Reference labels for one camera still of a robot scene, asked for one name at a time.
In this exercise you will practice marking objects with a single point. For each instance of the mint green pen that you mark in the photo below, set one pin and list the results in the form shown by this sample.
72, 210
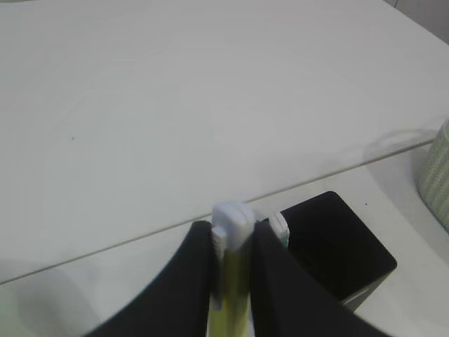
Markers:
280, 227

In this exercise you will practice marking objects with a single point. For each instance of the green plastic woven basket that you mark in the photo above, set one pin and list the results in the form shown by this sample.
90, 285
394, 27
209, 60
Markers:
432, 183

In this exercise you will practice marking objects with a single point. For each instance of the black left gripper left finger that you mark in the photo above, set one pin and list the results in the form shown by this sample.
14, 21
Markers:
176, 302

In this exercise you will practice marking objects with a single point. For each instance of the yellow pen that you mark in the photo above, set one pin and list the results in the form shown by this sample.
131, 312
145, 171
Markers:
232, 228

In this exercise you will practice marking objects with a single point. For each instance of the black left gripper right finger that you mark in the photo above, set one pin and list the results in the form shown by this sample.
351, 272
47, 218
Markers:
286, 301

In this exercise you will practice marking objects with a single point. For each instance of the black square pen holder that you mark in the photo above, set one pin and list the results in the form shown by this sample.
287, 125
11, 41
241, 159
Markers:
334, 246

